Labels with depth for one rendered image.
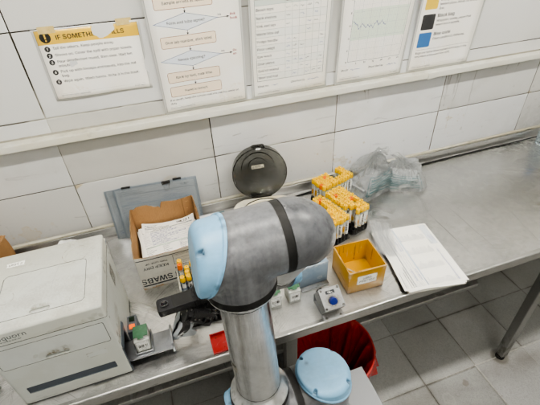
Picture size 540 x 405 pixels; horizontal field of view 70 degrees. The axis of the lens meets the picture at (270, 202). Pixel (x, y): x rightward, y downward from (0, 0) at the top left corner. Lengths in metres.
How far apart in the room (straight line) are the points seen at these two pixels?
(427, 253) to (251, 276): 1.04
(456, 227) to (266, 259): 1.23
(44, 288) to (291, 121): 1.02
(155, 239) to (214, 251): 0.99
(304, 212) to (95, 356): 0.78
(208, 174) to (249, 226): 1.05
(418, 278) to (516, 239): 0.47
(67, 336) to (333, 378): 0.64
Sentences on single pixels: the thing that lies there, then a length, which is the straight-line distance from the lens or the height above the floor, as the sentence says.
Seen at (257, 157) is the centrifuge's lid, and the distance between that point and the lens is 1.55.
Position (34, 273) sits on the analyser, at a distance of 1.19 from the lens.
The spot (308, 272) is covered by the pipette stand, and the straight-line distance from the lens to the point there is 1.29.
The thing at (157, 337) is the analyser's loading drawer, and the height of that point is 0.92.
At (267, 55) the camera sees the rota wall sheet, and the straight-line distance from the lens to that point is 1.44.
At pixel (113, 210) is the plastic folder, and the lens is 1.61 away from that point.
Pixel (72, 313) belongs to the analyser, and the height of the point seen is 1.17.
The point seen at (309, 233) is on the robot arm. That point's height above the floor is 1.53.
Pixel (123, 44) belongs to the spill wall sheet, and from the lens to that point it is 1.36.
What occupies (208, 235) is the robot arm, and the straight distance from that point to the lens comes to 0.54.
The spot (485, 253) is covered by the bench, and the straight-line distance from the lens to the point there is 1.62.
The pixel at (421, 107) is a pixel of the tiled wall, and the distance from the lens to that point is 1.89.
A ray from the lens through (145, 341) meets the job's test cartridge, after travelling 1.19.
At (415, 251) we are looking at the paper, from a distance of 1.51.
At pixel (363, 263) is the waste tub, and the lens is 1.44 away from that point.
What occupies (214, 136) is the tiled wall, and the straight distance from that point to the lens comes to 1.50.
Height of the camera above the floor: 1.91
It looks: 37 degrees down
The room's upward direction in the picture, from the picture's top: 3 degrees counter-clockwise
